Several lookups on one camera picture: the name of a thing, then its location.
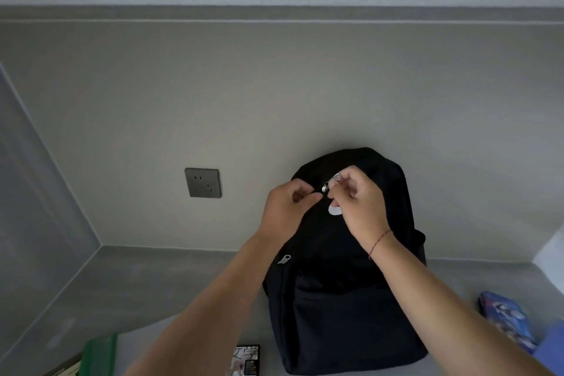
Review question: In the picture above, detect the clear folder with green spine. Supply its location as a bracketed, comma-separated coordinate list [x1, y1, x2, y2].
[78, 334, 119, 376]

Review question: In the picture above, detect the person's left hand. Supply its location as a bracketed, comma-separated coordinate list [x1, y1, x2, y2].
[257, 179, 324, 245]

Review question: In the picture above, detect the grey wall socket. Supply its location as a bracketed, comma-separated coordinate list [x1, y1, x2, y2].
[184, 167, 223, 199]

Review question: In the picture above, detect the blue folder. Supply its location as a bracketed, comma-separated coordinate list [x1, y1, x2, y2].
[535, 320, 564, 376]

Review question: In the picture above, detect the person's right hand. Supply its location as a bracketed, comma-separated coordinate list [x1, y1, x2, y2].
[327, 166, 392, 253]

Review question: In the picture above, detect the person's left forearm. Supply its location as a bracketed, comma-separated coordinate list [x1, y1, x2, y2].
[125, 232, 291, 376]

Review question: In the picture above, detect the blue cartoon pencil tin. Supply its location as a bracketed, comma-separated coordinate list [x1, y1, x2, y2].
[478, 291, 539, 355]

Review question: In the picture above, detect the black backpack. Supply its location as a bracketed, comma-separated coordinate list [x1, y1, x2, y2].
[262, 147, 429, 375]

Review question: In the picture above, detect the magazine with pale hands cover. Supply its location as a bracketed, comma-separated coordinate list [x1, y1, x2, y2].
[227, 344, 261, 376]

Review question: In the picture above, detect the red string bracelet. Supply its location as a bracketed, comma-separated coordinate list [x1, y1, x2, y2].
[368, 229, 393, 260]

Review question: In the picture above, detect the person's right forearm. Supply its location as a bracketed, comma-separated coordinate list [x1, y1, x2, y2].
[369, 230, 556, 376]

